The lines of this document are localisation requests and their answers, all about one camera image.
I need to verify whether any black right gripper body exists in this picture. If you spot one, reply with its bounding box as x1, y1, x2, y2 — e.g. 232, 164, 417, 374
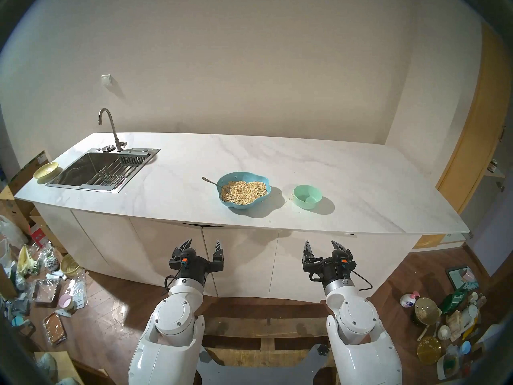
302, 249, 357, 287

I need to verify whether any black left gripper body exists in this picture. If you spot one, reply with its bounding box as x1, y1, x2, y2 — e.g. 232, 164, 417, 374
168, 247, 225, 287

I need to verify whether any metal spoon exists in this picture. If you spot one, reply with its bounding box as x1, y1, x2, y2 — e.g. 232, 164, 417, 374
202, 176, 230, 193

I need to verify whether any small mint green bowl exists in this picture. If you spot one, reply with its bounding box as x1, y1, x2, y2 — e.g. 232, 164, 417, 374
293, 184, 323, 210

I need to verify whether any blue flower-shaped bowl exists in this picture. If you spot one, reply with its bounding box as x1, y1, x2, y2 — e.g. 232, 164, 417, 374
217, 171, 272, 209

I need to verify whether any white counter cabinet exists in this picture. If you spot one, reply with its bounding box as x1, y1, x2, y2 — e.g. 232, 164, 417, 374
34, 204, 421, 304

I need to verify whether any large oat flake pile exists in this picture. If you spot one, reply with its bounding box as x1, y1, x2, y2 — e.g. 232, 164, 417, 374
221, 181, 268, 205

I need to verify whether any wooden pallet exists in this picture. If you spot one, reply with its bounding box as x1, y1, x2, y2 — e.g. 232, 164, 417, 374
202, 316, 337, 369

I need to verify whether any metal sink drain rack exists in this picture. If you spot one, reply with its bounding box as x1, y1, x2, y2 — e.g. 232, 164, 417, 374
82, 164, 139, 187

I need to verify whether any gold mesh strainer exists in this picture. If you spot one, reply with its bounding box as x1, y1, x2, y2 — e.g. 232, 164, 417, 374
414, 297, 442, 341

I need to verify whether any green snack bag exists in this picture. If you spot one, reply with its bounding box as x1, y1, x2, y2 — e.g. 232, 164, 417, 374
440, 288, 469, 314

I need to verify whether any gold round plate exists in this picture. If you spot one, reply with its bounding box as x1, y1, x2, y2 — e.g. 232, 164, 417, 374
417, 336, 442, 365

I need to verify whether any black framed tablet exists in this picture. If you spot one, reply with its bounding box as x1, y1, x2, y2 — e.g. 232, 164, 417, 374
446, 265, 479, 291

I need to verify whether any stainless steel sink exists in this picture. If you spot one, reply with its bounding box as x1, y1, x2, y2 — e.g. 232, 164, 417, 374
46, 148, 160, 194

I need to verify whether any curved metal faucet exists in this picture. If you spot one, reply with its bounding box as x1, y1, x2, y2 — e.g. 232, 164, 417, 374
98, 108, 127, 152

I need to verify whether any brown food tray pack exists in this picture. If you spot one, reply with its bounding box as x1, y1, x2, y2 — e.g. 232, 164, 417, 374
42, 311, 68, 346

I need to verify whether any pale yellow dish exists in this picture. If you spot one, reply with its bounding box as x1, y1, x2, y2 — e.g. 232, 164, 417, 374
33, 162, 60, 181

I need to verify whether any brown cardboard box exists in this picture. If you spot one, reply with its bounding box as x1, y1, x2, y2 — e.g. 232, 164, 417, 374
0, 150, 50, 228

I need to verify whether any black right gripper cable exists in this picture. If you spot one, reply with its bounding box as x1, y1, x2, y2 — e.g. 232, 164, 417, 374
348, 269, 373, 292

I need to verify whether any gold wire basket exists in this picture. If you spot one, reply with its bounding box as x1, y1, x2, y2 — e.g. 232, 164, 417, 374
60, 253, 83, 278

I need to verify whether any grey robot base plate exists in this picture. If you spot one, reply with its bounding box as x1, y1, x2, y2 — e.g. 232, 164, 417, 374
196, 344, 331, 385

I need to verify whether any wooden door frame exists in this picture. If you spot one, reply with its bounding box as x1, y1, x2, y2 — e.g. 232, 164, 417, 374
413, 23, 513, 249

